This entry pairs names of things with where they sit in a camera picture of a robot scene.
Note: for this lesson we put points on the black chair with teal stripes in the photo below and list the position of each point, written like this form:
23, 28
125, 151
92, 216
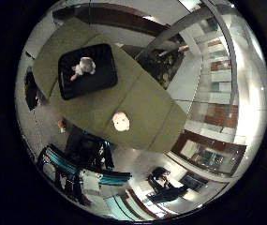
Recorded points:
86, 156

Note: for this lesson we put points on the grey white plush bunny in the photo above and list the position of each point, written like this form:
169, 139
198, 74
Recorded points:
84, 67

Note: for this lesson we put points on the dark brown wooden ledge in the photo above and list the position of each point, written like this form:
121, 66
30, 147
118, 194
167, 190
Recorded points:
114, 17

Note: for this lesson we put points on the pink round plush toy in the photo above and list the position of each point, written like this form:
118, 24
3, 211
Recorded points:
121, 121

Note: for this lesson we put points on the small orange white object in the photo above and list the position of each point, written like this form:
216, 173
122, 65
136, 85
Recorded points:
62, 124

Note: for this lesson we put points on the black tripod stand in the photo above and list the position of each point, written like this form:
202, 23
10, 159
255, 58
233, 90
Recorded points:
31, 90

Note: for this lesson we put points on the black mesh basket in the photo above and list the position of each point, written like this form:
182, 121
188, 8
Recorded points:
105, 78

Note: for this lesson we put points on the small black stool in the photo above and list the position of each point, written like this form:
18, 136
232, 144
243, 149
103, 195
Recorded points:
162, 184

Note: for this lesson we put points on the brown wooden framed window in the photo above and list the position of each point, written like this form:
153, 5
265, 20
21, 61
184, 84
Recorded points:
186, 137

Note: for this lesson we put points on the grey metal beam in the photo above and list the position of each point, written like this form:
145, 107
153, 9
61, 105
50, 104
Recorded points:
183, 26

